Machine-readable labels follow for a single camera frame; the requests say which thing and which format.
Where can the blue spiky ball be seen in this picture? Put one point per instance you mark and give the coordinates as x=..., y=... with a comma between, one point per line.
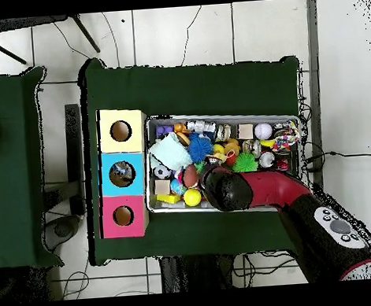
x=200, y=147

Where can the mint green cloth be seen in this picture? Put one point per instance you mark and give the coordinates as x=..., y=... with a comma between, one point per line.
x=169, y=152

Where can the silver toy robot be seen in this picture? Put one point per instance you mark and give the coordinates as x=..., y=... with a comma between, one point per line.
x=201, y=126

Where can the green spiky ball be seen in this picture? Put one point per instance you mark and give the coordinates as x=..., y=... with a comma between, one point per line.
x=244, y=162

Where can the clear bottle with blue label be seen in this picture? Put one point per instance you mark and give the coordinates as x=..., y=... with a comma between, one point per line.
x=121, y=170

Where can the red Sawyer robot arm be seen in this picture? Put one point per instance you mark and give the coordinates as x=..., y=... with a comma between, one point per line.
x=270, y=188

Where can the wooden box with three holes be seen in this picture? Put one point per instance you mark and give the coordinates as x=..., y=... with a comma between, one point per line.
x=137, y=143

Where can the shallow metal mesh bin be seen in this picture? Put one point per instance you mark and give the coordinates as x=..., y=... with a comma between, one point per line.
x=230, y=121

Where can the toy hamburger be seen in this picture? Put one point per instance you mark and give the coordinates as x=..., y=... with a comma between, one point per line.
x=183, y=139

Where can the small soccer ball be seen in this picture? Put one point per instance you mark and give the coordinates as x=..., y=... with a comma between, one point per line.
x=161, y=172

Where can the yellow plush duck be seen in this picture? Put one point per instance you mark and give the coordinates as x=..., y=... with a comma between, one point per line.
x=220, y=157

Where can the yellow foam ball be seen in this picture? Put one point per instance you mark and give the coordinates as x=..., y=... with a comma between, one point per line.
x=192, y=197

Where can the black panel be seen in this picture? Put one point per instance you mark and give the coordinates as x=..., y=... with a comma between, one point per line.
x=75, y=151

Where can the grey stand base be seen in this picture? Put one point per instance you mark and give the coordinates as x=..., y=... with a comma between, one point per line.
x=63, y=231

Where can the dark green side table cloth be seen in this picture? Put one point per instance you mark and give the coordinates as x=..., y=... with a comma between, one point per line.
x=16, y=218

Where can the black tripod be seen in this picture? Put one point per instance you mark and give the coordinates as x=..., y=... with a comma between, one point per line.
x=21, y=23

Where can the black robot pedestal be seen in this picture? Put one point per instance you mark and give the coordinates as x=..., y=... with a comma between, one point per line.
x=194, y=273

